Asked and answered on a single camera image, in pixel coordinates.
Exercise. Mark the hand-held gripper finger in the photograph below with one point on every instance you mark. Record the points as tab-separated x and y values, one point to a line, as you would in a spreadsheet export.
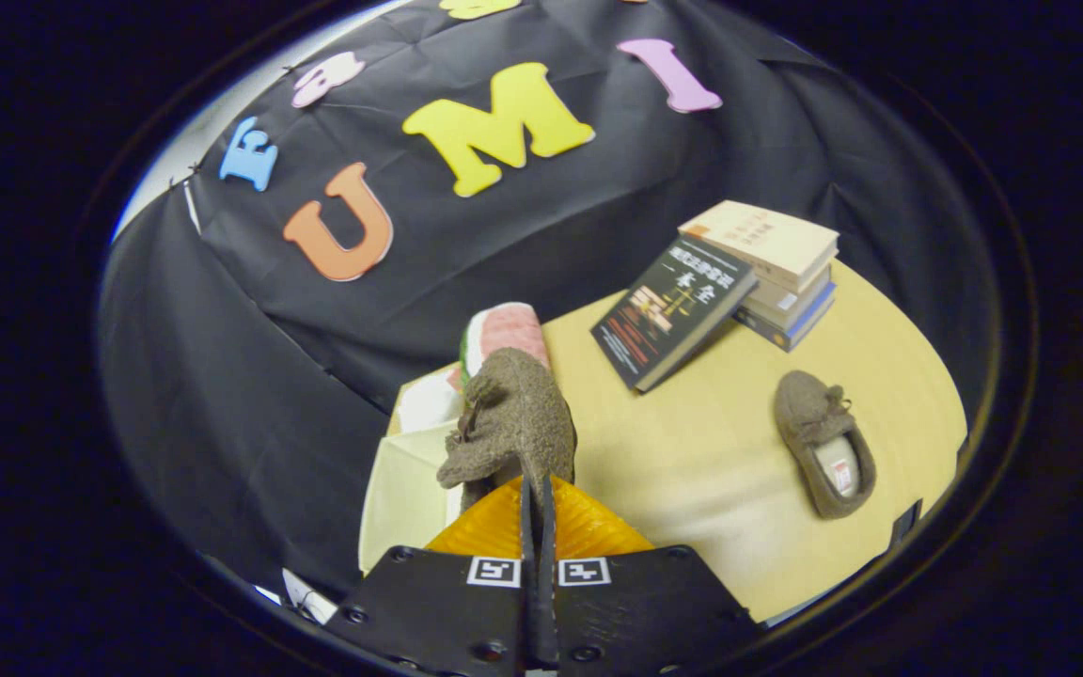
547	527
527	527

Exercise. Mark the brown fuzzy shoe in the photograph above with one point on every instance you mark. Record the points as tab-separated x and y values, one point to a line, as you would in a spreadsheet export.
809	404
518	414

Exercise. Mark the grey storage box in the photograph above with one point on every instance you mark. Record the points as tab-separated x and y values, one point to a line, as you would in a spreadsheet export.
405	498

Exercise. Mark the white soft object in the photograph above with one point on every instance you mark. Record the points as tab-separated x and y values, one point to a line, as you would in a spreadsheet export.
429	404

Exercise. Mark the watermelon slice plush toy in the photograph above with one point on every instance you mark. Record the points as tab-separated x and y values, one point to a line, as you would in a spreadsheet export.
504	329

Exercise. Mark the black cover book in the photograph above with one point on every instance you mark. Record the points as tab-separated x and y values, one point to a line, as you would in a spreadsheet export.
664	310

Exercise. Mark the black backdrop cloth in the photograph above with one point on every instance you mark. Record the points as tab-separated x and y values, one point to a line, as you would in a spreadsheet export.
269	376

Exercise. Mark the blue cover book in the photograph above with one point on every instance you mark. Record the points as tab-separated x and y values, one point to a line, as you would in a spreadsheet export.
800	329

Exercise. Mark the grey cover book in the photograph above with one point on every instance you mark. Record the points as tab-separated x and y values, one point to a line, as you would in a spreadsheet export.
791	301

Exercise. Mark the beige cover book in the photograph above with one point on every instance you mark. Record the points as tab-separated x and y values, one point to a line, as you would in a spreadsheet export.
758	235

